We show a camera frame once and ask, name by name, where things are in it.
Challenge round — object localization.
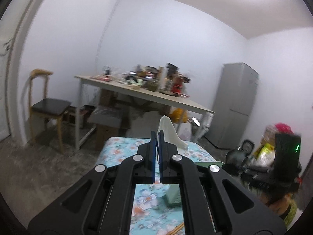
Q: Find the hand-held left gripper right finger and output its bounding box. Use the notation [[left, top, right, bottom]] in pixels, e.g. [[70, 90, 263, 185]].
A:
[[159, 131, 286, 235]]

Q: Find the dark box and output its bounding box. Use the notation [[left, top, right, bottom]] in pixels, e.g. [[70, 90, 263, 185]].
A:
[[166, 62, 178, 75]]

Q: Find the white small appliance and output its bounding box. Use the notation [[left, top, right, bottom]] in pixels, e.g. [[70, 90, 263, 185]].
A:
[[201, 113, 213, 133]]

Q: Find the floral turquoise blanket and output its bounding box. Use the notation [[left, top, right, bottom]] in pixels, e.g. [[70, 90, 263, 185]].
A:
[[96, 137, 218, 235]]

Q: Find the small low stool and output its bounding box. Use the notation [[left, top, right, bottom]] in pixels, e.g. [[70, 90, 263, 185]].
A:
[[65, 106, 94, 129]]

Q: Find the bundle of wooden chopsticks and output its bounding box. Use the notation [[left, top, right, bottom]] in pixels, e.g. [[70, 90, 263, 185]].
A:
[[159, 221, 185, 235]]

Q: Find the cardboard box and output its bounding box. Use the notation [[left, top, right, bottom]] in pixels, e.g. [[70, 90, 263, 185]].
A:
[[99, 89, 118, 106]]

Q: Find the white tube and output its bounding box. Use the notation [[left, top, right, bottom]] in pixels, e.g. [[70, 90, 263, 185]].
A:
[[159, 66, 168, 92]]

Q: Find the white panel door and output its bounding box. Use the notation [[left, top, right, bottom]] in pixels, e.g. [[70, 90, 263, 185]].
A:
[[0, 35, 11, 142]]

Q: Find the wooden chair with dark seat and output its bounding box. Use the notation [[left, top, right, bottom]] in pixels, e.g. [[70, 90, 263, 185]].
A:
[[28, 69, 72, 153]]

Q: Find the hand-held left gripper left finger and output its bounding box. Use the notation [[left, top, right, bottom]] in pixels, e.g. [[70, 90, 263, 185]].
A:
[[28, 131, 157, 235]]

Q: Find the person's right hand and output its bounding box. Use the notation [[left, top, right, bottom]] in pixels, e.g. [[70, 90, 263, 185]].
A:
[[268, 193, 292, 219]]

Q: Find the yellow plastic bag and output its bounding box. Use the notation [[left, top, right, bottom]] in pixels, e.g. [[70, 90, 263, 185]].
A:
[[170, 108, 187, 124]]

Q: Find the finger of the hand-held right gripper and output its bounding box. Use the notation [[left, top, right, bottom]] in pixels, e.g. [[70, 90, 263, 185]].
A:
[[221, 164, 274, 177], [241, 176, 297, 202]]

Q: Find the grey storage box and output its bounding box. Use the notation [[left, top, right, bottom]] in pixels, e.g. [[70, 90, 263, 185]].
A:
[[87, 105, 130, 130]]

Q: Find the black rice cooker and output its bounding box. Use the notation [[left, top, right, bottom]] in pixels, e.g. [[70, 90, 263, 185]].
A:
[[225, 139, 255, 167]]

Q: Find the red toy box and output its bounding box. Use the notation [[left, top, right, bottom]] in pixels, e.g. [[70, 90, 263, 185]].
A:
[[171, 75, 186, 96]]

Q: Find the grey refrigerator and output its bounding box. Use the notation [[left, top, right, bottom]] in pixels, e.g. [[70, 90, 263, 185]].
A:
[[208, 62, 260, 148]]

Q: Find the translucent white rice spoon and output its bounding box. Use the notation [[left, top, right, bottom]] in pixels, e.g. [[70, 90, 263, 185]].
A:
[[154, 115, 190, 185]]

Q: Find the glass jar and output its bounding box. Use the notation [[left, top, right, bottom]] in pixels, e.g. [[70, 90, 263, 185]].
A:
[[147, 78, 159, 92]]

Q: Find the green plastic utensil holder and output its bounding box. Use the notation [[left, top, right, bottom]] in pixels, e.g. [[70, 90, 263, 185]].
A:
[[164, 161, 224, 208]]

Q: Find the grey long table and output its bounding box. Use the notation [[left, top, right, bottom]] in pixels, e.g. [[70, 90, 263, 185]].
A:
[[74, 75, 215, 151]]

